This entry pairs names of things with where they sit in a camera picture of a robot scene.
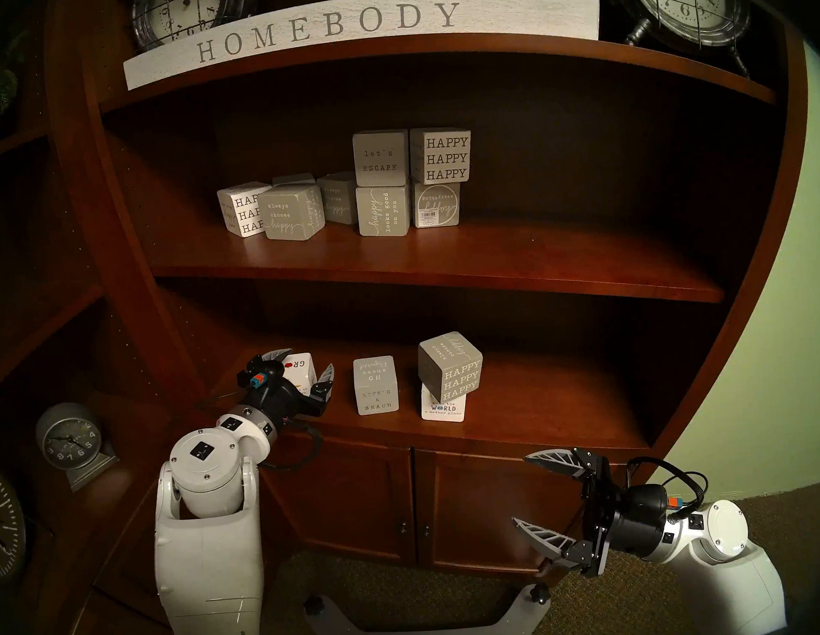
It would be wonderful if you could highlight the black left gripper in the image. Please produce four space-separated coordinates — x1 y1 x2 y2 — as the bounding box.
238 346 338 428

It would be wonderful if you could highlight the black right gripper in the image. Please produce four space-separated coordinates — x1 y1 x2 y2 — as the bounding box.
508 443 675 581

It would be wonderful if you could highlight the white GROW cube torn label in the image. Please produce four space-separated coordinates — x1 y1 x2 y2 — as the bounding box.
282 352 319 398

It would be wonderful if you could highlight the grey life's a beach cube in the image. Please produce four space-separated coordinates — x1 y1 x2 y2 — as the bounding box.
352 354 400 416

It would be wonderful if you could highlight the brown wooden cabinet door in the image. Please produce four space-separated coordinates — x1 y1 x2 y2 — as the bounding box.
265 428 419 571
411 437 599 583

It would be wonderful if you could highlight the white GROW world cube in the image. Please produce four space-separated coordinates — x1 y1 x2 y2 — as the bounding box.
419 381 468 425

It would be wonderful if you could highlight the grey always choose happy cube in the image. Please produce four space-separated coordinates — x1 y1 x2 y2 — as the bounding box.
255 183 328 243

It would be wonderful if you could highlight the grey script cube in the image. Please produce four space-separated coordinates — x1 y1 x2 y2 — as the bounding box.
316 171 360 227

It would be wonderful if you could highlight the grey happy looks good cube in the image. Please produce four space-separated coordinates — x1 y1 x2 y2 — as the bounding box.
355 183 413 239

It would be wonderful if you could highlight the brown wooden main bookshelf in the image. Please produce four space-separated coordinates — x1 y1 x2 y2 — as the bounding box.
41 0 820 618

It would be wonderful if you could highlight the grey cube with barcode sticker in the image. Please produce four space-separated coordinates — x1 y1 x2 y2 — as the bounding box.
411 175 464 229

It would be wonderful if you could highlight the grey let's escape cube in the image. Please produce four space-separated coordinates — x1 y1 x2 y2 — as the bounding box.
352 128 412 189

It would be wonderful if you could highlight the small grey alarm clock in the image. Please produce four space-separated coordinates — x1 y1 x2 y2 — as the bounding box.
33 399 122 494

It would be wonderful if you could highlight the white framed HAPPY cube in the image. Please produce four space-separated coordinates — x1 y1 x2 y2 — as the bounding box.
407 125 475 186

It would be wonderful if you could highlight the brown wooden side bookshelf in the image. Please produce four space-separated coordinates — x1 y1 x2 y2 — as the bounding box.
0 0 209 635

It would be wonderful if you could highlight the white HOMEBODY wooden sign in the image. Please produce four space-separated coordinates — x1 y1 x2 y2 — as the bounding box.
119 0 605 91

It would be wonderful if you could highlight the black braided left gripper cable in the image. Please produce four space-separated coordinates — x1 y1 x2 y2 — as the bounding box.
264 419 323 473

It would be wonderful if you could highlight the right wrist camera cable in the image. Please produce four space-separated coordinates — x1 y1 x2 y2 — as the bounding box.
626 452 710 522

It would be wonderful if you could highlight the wire cage round clock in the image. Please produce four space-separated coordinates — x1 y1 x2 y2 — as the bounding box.
129 0 263 54

